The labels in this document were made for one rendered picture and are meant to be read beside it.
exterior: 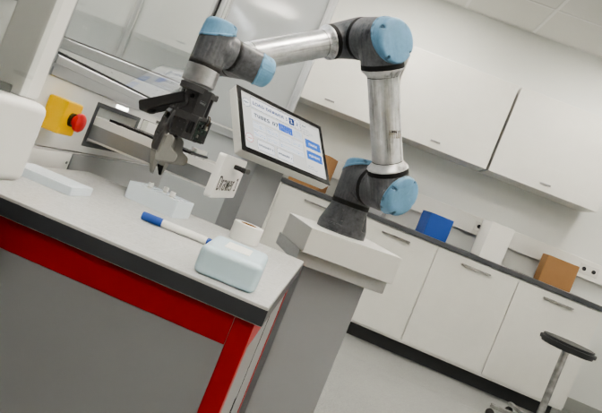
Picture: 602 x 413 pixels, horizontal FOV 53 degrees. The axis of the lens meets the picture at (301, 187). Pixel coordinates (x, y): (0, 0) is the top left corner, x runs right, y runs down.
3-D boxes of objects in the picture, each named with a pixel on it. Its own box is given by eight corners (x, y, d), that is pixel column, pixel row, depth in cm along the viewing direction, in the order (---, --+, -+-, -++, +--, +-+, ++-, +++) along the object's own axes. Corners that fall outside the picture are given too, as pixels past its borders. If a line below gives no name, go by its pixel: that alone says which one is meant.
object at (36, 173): (90, 196, 114) (93, 188, 114) (69, 195, 106) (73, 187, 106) (30, 171, 116) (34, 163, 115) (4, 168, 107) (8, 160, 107)
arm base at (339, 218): (351, 234, 193) (362, 204, 192) (372, 245, 178) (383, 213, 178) (309, 219, 187) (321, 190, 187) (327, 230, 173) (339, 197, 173)
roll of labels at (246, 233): (262, 248, 138) (269, 232, 138) (244, 245, 132) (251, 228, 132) (241, 237, 142) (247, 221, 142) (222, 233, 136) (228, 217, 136)
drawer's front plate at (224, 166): (233, 198, 171) (247, 161, 171) (209, 197, 142) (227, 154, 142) (227, 195, 171) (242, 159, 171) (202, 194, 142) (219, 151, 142)
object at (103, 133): (227, 190, 170) (236, 170, 169) (206, 189, 144) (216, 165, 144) (100, 138, 173) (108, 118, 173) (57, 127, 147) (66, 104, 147)
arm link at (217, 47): (248, 30, 132) (215, 12, 127) (229, 77, 132) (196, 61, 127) (231, 30, 139) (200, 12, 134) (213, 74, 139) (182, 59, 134)
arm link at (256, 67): (259, 56, 148) (222, 37, 141) (283, 59, 139) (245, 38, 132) (247, 87, 148) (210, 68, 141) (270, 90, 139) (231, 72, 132)
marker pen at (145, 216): (210, 246, 113) (213, 238, 113) (209, 247, 111) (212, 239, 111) (141, 219, 113) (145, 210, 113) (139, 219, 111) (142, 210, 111)
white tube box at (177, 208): (188, 219, 136) (194, 203, 136) (171, 218, 128) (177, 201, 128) (142, 199, 140) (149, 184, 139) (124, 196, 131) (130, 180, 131)
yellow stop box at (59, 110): (74, 138, 130) (87, 107, 130) (58, 134, 123) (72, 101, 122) (54, 129, 130) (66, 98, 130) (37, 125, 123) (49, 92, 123)
